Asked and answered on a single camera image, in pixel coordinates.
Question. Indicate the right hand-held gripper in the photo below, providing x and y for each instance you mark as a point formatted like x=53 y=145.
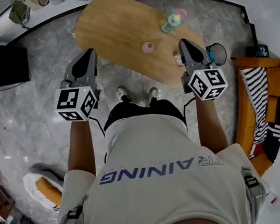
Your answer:
x=206 y=83

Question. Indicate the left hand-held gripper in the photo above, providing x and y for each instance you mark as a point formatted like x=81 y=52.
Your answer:
x=75 y=103

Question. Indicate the person's right forearm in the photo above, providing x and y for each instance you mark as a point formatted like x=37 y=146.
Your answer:
x=210 y=126

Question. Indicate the person's left forearm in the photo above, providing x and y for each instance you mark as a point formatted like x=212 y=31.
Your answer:
x=79 y=147

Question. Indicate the wooden coffee table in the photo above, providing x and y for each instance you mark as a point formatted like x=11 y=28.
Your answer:
x=115 y=20

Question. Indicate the small pink striped card packet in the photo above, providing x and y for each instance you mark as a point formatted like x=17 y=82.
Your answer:
x=178 y=60

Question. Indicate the person's left white shoe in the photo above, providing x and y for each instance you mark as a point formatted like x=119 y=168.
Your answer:
x=123 y=93

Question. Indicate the person's white shoe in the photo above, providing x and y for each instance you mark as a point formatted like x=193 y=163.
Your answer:
x=153 y=94
x=123 y=93

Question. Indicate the person's right white shoe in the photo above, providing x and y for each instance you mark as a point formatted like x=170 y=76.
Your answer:
x=153 y=94

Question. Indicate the black white striped blanket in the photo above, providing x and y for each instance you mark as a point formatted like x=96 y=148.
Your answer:
x=256 y=90

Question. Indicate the person's black shorts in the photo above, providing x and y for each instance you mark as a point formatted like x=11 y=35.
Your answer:
x=139 y=110

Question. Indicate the orange sofa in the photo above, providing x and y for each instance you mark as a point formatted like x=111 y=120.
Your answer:
x=243 y=118

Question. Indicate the olive green bag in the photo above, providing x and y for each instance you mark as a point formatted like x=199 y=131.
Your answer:
x=17 y=13

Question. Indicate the white floor beanbag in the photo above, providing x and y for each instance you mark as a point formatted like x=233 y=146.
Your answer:
x=31 y=184

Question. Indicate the orange beanbag pad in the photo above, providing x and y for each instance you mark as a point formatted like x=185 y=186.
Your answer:
x=50 y=191

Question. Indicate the person's white t-shirt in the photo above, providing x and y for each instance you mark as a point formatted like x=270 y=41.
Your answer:
x=163 y=192

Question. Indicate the red white small packet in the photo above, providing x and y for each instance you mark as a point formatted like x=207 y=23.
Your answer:
x=274 y=201

